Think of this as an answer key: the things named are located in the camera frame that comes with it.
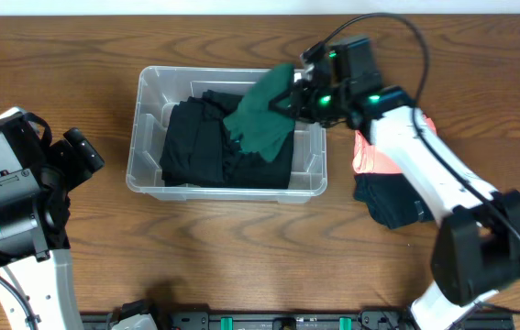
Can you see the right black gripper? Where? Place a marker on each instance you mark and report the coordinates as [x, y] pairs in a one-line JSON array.
[[302, 107]]

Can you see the clear plastic storage container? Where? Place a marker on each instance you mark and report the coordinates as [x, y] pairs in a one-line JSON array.
[[160, 88]]

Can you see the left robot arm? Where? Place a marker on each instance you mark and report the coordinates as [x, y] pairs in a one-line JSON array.
[[36, 176]]

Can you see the dark navy garment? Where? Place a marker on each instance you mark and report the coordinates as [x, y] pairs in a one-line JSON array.
[[391, 200]]

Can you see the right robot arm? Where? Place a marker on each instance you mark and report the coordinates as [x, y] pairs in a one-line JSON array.
[[477, 250]]

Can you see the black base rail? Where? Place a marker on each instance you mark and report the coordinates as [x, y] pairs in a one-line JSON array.
[[144, 314]]

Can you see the dark green garment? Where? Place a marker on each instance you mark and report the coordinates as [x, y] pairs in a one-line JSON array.
[[254, 125]]

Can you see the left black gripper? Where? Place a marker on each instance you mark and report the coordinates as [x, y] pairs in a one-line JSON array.
[[82, 149]]

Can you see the pink garment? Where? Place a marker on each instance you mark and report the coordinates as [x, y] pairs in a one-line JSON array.
[[367, 159]]

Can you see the large black garment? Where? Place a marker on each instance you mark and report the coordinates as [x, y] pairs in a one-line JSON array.
[[198, 149]]

